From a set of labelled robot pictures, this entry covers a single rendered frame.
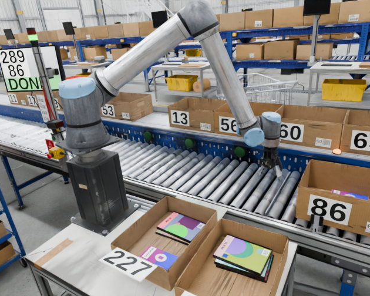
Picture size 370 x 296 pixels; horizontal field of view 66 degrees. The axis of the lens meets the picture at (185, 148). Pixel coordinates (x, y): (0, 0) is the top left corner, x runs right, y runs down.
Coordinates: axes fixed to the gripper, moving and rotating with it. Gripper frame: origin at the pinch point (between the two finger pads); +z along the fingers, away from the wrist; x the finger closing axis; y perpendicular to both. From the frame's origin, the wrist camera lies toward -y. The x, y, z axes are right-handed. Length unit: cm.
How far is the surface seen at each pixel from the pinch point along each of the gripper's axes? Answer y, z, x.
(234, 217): 31.1, 8.5, -7.6
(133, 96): -58, -21, -149
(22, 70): 27, -59, -170
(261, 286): 67, 4, 18
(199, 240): 63, -1, -9
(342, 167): -6.2, -10.2, 33.5
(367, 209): 22, -8, 46
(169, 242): 64, 5, -23
